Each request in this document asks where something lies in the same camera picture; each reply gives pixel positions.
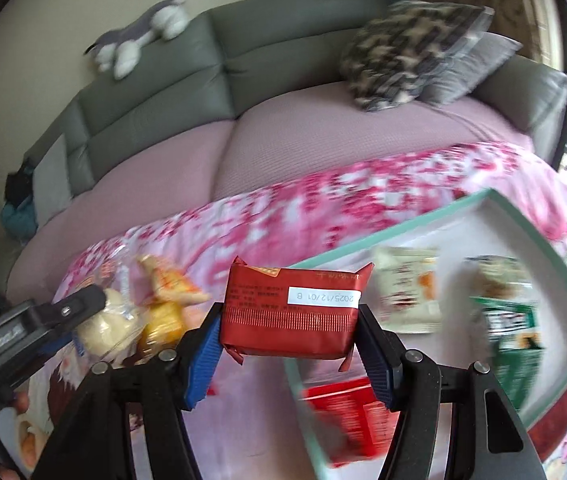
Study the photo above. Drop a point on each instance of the teal cloth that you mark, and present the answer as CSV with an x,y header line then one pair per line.
x,y
18,222

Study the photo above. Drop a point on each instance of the grey white plush toy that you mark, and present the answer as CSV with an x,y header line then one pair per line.
x,y
163,17

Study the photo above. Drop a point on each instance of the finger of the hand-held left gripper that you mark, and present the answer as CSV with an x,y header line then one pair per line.
x,y
68,309

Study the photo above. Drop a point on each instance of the bright red snack packet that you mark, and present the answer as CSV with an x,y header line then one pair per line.
x,y
343,415

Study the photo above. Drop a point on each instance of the orange yellow snack packet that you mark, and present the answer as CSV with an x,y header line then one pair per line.
x,y
163,320

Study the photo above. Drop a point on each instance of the printed blanket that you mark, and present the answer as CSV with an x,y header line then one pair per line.
x,y
363,195

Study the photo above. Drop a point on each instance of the black clothing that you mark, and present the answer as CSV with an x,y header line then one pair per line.
x,y
17,185

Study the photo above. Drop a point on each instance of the grey pillow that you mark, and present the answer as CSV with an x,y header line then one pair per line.
x,y
473,70

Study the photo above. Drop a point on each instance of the light grey cushion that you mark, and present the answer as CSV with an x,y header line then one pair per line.
x,y
51,185

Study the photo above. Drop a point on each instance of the cream snack packet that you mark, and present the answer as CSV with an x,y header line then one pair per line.
x,y
403,290

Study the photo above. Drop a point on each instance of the dark green snack packet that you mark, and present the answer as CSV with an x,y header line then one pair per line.
x,y
513,380

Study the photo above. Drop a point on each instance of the white green snack packet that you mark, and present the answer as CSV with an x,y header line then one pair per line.
x,y
501,280

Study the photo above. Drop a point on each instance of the black white patterned pillow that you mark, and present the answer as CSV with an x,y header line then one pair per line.
x,y
403,55

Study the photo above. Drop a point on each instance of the pink sofa cover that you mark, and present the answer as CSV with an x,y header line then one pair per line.
x,y
273,150

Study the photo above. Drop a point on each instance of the teal cardboard box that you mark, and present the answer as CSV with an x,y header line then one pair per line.
x,y
463,230

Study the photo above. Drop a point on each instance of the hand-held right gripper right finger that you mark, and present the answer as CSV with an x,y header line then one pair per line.
x,y
378,360

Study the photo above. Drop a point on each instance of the dark red snack packet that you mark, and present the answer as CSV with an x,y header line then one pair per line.
x,y
288,320

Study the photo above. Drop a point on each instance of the clear pale snack packet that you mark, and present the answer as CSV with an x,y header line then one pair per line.
x,y
108,325

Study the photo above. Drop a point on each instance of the grey sofa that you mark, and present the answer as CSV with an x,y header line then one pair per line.
x,y
288,25

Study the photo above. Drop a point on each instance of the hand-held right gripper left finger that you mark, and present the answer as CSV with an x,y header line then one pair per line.
x,y
202,360

